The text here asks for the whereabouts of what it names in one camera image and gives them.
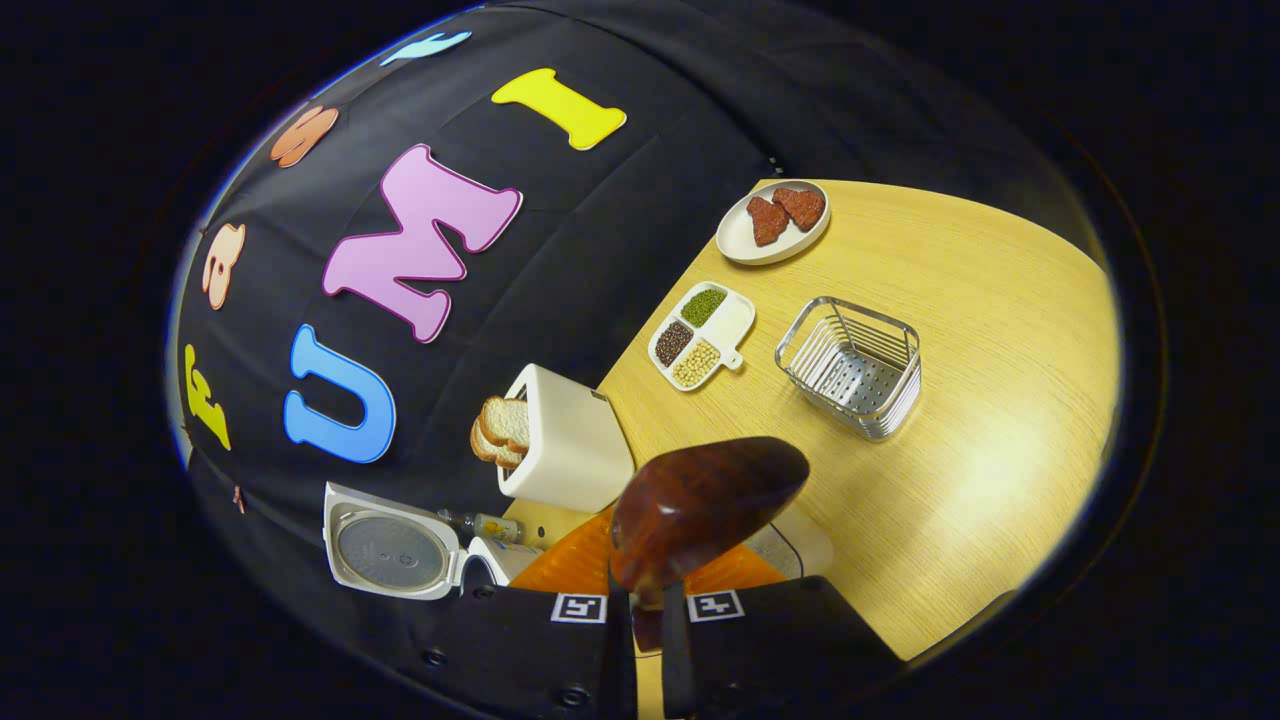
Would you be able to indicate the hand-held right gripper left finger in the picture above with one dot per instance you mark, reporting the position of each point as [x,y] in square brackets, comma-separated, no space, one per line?
[520,650]

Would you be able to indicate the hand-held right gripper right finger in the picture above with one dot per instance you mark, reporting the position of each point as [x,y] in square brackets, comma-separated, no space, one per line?
[770,650]

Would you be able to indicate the clear container of rice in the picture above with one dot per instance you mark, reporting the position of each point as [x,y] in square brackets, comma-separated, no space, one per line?
[800,545]

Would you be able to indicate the white rice cooker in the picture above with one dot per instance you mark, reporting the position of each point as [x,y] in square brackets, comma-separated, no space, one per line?
[395,550]

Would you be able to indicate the dark wooden spoon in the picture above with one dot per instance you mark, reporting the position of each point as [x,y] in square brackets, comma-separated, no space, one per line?
[700,505]

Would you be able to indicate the small glass bottle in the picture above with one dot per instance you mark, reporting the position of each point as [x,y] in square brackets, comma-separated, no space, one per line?
[490,527]

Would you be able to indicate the white toaster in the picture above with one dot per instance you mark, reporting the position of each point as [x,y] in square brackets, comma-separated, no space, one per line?
[570,450]

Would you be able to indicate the white divided bean dish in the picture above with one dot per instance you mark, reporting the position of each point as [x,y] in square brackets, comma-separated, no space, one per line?
[700,335]

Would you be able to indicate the white round plate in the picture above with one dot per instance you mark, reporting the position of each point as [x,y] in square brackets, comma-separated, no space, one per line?
[740,240]

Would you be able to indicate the black backdrop cloth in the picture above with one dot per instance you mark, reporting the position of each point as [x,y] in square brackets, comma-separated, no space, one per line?
[620,250]

